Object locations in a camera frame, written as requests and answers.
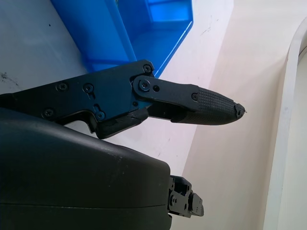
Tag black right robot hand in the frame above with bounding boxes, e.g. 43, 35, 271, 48
0, 59, 247, 230

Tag blue plastic tray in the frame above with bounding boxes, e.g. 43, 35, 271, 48
49, 0, 194, 79

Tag white curved panel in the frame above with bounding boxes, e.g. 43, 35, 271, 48
270, 16, 307, 230

